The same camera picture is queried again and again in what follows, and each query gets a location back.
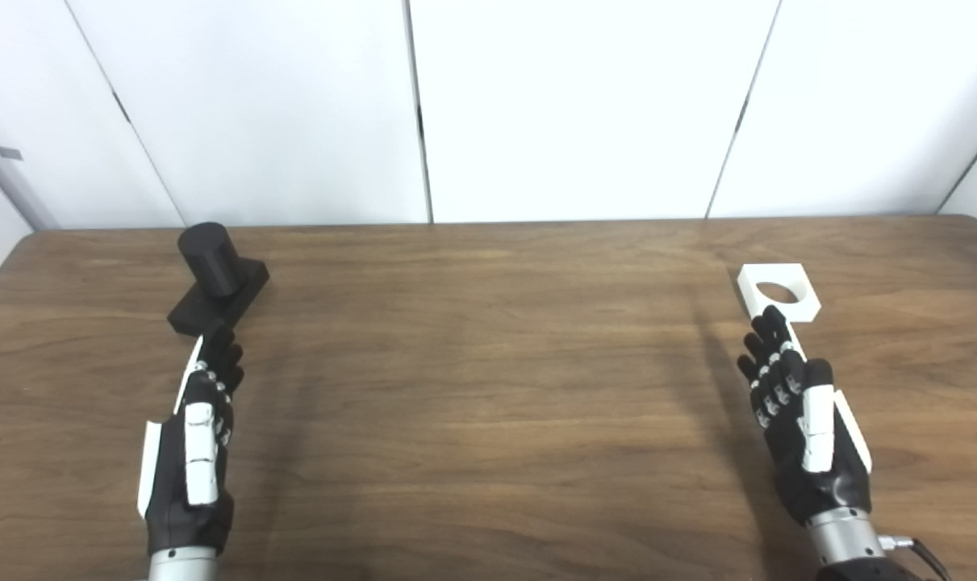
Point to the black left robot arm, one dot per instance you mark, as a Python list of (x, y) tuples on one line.
[(181, 565)]

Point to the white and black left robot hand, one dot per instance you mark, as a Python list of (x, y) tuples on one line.
[(200, 452)]

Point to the black peg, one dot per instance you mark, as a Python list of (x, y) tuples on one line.
[(214, 262)]

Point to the white square piece with hole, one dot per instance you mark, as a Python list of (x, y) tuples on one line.
[(799, 305)]

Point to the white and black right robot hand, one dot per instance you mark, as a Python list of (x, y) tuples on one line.
[(817, 428)]

